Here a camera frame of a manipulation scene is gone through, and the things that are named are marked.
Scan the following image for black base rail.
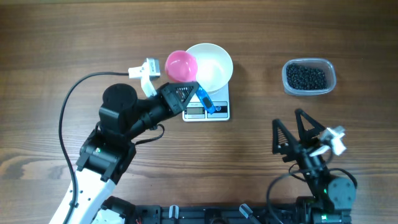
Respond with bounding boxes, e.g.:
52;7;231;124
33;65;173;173
99;195;352;224

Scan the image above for white round bowl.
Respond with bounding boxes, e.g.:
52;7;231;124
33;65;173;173
186;43;234;93

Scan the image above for left black camera cable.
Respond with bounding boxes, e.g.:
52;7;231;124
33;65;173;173
58;72;130;224

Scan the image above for black beans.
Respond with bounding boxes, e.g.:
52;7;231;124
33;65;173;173
286;63;327;90

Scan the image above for white digital kitchen scale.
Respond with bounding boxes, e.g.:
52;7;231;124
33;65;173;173
182;84;230;122

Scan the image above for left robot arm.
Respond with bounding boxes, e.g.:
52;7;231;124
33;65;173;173
51;82;200;223

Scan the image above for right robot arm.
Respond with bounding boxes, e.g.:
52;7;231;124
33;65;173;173
266;109;358;223

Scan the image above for clear plastic container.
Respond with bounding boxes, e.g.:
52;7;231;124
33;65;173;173
282;58;336;96

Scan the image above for right black camera cable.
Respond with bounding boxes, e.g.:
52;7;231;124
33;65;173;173
266;149;358;224

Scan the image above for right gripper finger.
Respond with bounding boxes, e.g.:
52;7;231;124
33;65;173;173
272;119;299;155
295;109;326;144

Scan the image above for black camera cable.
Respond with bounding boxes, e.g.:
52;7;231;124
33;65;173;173
58;72;130;224
266;149;358;224

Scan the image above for pink scoop blue handle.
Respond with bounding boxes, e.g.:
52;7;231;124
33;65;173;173
165;50;216;114

